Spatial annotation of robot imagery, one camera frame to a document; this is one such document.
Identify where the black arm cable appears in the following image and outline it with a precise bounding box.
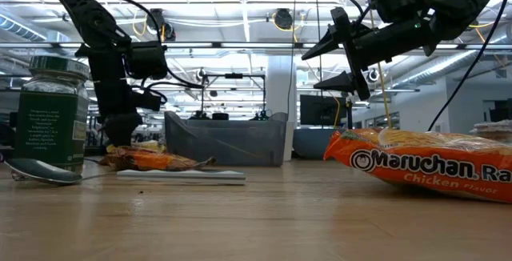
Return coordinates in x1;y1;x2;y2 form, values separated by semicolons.
426;0;512;132
83;0;205;90

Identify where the silver spoon pale blue handle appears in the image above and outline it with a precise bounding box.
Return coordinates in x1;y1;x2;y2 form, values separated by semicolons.
3;157;248;187

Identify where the grey plastic utensil tray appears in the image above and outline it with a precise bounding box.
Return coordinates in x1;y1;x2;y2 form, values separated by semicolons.
164;110;289;168

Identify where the yellow snack bag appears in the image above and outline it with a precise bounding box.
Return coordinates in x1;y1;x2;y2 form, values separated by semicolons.
106;139;167;154

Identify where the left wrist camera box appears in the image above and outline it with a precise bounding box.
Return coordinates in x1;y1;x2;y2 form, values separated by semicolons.
130;90;166;113

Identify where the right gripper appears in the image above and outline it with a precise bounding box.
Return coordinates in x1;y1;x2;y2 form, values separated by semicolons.
301;6;435;102

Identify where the orange chicken ramen packet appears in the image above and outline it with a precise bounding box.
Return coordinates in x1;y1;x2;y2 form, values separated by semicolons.
323;127;512;205

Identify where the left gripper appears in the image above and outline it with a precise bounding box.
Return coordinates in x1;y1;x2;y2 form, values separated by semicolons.
94;78;143;148

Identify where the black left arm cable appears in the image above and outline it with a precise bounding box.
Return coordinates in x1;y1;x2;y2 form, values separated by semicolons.
83;0;205;90

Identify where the black monitor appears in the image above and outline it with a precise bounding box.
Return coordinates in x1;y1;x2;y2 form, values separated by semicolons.
299;94;349;126

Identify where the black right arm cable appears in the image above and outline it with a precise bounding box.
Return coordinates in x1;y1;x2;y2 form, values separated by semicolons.
426;0;512;132

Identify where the brown orange snack packet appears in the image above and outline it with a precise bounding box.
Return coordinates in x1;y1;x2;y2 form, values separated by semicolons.
98;145;217;173

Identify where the black background robot rig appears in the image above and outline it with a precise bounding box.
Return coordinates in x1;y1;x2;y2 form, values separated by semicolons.
187;72;268;122

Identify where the yellow hanging cable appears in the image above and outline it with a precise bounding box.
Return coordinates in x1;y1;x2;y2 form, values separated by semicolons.
363;0;393;130

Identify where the blue bowl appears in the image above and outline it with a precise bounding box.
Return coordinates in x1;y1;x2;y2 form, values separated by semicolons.
292;127;341;160

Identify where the green label spice jar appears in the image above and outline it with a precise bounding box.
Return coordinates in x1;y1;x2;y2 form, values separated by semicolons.
11;55;90;174

